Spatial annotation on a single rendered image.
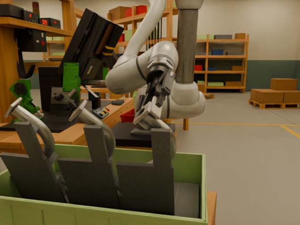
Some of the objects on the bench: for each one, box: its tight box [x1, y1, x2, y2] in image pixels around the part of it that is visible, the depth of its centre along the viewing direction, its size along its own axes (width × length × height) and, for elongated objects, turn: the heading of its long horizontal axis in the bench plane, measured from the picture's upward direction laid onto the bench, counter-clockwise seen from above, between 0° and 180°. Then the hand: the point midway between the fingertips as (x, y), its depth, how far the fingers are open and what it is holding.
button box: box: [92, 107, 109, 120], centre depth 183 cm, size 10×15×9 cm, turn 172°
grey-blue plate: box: [88, 92, 100, 109], centre depth 210 cm, size 10×2×14 cm, turn 82°
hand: (150, 112), depth 65 cm, fingers open, 4 cm apart
